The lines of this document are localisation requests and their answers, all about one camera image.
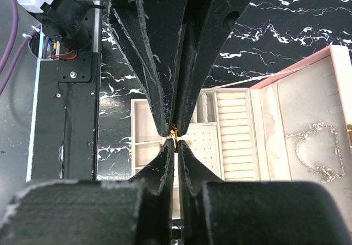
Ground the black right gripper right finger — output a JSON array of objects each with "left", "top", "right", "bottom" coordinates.
[{"left": 177, "top": 141, "right": 351, "bottom": 244}]

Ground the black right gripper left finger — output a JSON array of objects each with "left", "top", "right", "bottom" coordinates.
[{"left": 1, "top": 139, "right": 174, "bottom": 244}]

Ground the pink jewelry box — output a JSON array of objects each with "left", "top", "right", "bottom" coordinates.
[{"left": 130, "top": 44, "right": 352, "bottom": 221}]

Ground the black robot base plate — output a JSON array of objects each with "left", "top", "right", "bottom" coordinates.
[{"left": 26, "top": 8, "right": 103, "bottom": 181}]

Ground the silver rhinestone necklace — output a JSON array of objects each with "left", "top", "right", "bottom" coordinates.
[{"left": 285, "top": 121, "right": 346, "bottom": 185}]

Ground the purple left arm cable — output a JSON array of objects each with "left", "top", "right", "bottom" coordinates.
[{"left": 0, "top": 0, "right": 52, "bottom": 96}]

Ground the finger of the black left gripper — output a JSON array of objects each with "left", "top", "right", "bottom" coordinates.
[
  {"left": 107, "top": 0, "right": 186, "bottom": 137},
  {"left": 174, "top": 0, "right": 251, "bottom": 136}
]

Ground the gold ring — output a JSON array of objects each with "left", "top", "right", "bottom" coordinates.
[{"left": 168, "top": 123, "right": 179, "bottom": 147}]

